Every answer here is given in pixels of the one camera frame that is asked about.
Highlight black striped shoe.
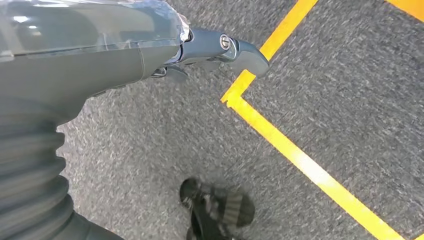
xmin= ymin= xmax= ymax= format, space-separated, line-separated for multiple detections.
xmin=179 ymin=177 xmax=256 ymax=240

